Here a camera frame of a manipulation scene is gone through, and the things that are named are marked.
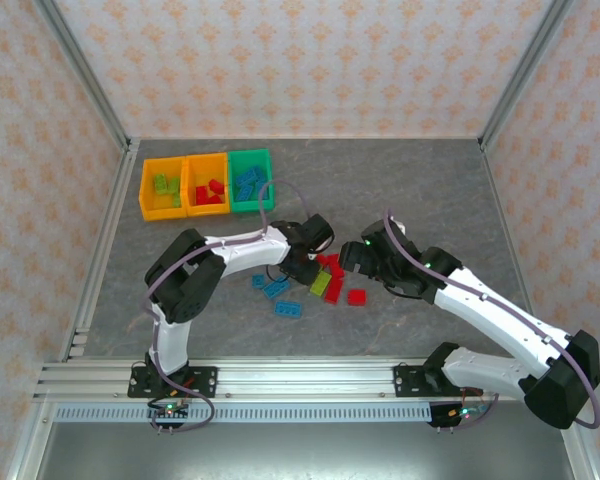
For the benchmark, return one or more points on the wide aluminium mounting rail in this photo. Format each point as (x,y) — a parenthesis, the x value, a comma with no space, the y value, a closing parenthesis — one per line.
(305,380)

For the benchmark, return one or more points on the controller circuit board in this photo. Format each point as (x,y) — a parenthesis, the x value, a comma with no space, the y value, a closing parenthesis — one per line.
(455,414)
(170,412)

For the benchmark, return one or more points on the small blue lego brick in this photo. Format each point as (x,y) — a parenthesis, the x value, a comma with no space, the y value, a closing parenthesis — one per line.
(257,280)

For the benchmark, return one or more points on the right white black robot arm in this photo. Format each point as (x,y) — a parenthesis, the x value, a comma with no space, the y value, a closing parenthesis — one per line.
(495,320)

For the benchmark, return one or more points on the yellow plastic bin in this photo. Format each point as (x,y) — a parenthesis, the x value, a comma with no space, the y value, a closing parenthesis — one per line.
(207,167)
(152,205)

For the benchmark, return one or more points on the small green lego brick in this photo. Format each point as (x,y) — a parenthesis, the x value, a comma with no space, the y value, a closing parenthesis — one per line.
(177,200)

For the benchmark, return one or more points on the aluminium corner post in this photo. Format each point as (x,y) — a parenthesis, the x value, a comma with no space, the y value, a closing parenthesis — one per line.
(86,75)
(523,75)

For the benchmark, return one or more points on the green plastic bin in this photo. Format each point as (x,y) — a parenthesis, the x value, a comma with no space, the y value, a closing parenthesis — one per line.
(250,206)

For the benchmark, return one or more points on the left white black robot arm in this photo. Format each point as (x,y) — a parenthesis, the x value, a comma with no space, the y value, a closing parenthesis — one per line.
(245,255)

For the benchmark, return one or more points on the aluminium frame leg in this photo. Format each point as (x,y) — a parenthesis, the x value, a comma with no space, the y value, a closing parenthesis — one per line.
(32,440)
(577,450)

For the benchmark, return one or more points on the aluminium side rail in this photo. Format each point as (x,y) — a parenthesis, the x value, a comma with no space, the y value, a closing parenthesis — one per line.
(504,215)
(100,250)

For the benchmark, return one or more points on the small red lego brick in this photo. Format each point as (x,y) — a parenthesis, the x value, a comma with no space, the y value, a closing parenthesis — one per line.
(357,297)

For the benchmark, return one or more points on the grey metal panel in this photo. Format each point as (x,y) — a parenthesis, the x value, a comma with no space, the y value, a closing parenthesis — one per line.
(305,455)

